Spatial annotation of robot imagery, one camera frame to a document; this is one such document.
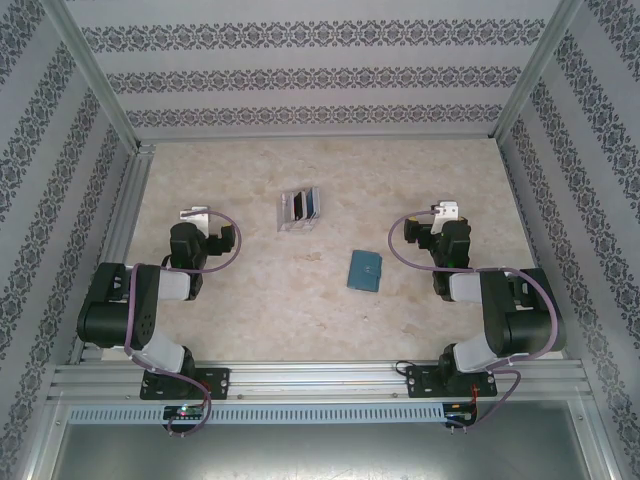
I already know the slotted grey cable duct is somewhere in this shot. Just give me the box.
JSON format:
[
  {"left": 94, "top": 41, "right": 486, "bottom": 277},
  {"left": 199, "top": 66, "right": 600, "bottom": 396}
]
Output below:
[{"left": 67, "top": 402, "right": 447, "bottom": 426}]

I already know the teal leather card holder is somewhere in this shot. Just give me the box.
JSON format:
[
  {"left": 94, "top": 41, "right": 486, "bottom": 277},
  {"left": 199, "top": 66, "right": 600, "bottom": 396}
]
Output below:
[{"left": 347, "top": 249, "right": 383, "bottom": 291}]

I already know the circuit board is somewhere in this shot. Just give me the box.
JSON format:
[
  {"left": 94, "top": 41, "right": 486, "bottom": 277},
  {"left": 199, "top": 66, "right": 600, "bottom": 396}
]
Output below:
[
  {"left": 445, "top": 402, "right": 477, "bottom": 425},
  {"left": 163, "top": 404, "right": 205, "bottom": 421}
]

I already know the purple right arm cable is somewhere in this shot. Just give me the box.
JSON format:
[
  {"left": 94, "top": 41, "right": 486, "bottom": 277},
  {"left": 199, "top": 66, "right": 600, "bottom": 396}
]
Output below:
[{"left": 388, "top": 209, "right": 561, "bottom": 435}]

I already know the left circuit board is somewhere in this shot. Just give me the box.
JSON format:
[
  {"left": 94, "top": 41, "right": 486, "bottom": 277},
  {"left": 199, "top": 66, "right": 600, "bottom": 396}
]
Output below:
[{"left": 163, "top": 404, "right": 205, "bottom": 421}]

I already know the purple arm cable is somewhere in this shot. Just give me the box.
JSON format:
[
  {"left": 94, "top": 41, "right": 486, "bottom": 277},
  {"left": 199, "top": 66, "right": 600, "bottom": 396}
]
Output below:
[
  {"left": 124, "top": 209, "right": 244, "bottom": 436},
  {"left": 388, "top": 209, "right": 561, "bottom": 435}
]

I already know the aluminium mounting rail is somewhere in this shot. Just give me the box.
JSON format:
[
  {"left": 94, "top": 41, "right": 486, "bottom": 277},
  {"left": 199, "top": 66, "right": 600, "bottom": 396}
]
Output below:
[{"left": 47, "top": 360, "right": 587, "bottom": 402}]

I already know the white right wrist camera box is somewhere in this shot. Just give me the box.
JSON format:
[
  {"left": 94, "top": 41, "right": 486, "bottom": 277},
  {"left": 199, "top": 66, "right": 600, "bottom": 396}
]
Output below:
[{"left": 432, "top": 200, "right": 461, "bottom": 224}]

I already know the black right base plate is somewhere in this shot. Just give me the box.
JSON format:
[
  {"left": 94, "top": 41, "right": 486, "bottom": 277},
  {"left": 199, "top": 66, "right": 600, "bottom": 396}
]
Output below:
[{"left": 404, "top": 363, "right": 500, "bottom": 400}]

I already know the aluminium frame post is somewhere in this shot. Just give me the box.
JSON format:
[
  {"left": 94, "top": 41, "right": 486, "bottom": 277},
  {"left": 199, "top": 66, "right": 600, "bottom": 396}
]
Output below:
[
  {"left": 579, "top": 394, "right": 629, "bottom": 480},
  {"left": 488, "top": 0, "right": 587, "bottom": 142},
  {"left": 38, "top": 0, "right": 145, "bottom": 155},
  {"left": 19, "top": 394, "right": 69, "bottom": 480}
]

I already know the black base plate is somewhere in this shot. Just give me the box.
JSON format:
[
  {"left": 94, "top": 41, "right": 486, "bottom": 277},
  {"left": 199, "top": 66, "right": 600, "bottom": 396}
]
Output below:
[
  {"left": 404, "top": 363, "right": 500, "bottom": 400},
  {"left": 138, "top": 366, "right": 233, "bottom": 402}
]

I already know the grey metal sheet panel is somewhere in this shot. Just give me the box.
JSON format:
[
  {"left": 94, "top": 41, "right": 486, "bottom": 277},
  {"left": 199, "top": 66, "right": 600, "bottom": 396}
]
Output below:
[{"left": 47, "top": 423, "right": 604, "bottom": 480}]

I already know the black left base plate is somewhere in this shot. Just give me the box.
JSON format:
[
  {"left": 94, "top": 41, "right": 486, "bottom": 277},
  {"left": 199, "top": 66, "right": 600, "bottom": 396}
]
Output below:
[{"left": 138, "top": 366, "right": 233, "bottom": 402}]

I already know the right circuit board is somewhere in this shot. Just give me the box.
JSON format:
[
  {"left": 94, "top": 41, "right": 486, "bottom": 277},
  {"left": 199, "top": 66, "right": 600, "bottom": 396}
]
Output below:
[{"left": 445, "top": 402, "right": 477, "bottom": 425}]

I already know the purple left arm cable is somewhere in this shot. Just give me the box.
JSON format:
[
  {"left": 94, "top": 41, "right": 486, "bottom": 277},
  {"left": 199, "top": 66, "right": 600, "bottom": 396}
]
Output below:
[{"left": 124, "top": 209, "right": 244, "bottom": 436}]

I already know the clear acrylic card stand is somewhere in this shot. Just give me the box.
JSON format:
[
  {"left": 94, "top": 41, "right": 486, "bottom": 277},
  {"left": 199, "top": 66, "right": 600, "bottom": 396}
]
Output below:
[{"left": 276, "top": 187, "right": 322, "bottom": 234}]

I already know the aluminium frame crossbar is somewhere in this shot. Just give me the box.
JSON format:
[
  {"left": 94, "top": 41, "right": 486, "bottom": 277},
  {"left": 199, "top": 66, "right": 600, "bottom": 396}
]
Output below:
[{"left": 133, "top": 130, "right": 497, "bottom": 147}]

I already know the aluminium side rail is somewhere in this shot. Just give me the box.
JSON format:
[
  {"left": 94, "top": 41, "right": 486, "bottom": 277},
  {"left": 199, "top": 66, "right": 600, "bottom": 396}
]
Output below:
[{"left": 68, "top": 143, "right": 157, "bottom": 365}]

